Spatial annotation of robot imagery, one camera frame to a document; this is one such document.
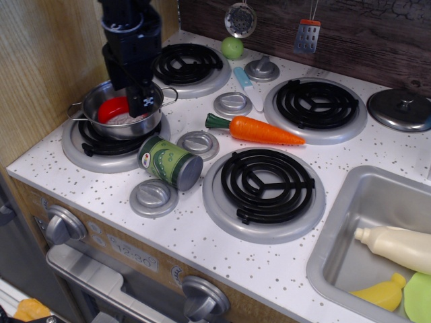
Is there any silver stovetop knob front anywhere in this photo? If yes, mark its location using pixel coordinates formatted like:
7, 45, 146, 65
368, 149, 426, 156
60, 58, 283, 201
129, 179, 178, 218

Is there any silver stovetop knob middle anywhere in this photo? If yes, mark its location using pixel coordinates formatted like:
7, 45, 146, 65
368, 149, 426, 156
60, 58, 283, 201
176, 131, 220, 162

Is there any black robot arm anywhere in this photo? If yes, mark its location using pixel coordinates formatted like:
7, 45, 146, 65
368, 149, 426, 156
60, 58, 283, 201
100, 1, 162, 117

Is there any red and white toy sushi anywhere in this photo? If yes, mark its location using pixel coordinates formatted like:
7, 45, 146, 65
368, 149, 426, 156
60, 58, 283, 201
98, 96, 146, 125

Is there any front right black burner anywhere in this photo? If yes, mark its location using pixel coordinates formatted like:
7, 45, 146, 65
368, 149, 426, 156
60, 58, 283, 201
203, 147, 326, 244

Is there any oven clock display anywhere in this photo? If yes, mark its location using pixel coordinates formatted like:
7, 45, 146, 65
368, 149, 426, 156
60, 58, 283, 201
107, 234, 159, 273

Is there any green toy apple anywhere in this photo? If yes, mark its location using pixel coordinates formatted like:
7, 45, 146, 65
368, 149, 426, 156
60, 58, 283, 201
221, 37, 244, 60

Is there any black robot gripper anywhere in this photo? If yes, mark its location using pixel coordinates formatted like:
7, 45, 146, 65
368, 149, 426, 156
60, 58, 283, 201
102, 20, 162, 118

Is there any right oven front knob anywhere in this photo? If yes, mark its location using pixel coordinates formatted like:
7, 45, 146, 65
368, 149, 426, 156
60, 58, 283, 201
182, 275, 230, 322

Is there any back left black burner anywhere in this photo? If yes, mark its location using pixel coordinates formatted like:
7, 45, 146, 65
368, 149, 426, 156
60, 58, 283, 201
152, 43, 231, 99

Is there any steel pot lid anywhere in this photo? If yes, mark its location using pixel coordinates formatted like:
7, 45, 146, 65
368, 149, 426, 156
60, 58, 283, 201
367, 89, 430, 133

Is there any silver stovetop knob upper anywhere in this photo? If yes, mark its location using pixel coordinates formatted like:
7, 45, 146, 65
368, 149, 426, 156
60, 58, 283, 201
213, 92, 253, 118

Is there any hanging orange handled spatula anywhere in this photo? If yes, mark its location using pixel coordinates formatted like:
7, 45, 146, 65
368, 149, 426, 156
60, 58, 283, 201
294, 0, 321, 54

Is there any cream toy bottle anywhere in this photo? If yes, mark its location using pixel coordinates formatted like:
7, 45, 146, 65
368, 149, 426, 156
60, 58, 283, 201
354, 226, 430, 275

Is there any oven knob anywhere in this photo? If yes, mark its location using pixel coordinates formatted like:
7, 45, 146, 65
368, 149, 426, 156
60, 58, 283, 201
46, 205, 88, 245
182, 275, 230, 322

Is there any orange object bottom left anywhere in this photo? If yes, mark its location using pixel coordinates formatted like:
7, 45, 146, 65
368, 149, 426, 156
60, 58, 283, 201
13, 298, 51, 322

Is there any steel sink basin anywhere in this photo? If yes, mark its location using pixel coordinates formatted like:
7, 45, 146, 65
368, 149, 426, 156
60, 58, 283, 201
306, 166, 430, 322

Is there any silver stovetop knob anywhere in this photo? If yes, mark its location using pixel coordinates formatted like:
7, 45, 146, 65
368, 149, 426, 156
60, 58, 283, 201
176, 131, 220, 162
213, 92, 253, 118
244, 55, 280, 82
129, 179, 178, 218

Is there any orange toy carrot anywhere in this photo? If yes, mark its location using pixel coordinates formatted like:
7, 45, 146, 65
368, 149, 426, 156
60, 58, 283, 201
205, 113, 306, 145

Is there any blue handled toy knife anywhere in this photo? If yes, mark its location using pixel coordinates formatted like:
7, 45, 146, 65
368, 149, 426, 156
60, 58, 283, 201
233, 67, 264, 112

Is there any silver stovetop knob back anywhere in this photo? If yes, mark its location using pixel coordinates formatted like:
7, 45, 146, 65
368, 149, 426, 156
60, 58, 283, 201
244, 55, 280, 82

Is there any left oven front knob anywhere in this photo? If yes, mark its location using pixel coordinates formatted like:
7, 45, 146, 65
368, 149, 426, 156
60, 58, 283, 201
46, 205, 88, 245

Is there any yellow toy bottle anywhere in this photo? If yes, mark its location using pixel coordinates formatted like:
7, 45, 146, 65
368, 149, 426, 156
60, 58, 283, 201
350, 273, 407, 312

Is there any small steel pot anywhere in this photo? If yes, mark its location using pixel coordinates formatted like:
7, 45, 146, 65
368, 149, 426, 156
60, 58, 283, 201
67, 81, 178, 140

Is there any green pea can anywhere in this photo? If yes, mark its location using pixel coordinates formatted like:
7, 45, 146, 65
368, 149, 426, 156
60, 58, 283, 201
137, 135, 203, 191

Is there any light green toy plate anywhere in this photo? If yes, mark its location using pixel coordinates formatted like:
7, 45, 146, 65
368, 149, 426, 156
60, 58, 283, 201
403, 273, 430, 323

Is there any hanging steel skimmer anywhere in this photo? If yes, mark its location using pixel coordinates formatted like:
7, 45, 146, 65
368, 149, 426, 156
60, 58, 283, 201
224, 1, 257, 39

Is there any silver oven door handle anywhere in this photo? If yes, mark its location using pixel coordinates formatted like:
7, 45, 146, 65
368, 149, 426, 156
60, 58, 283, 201
46, 244, 172, 322

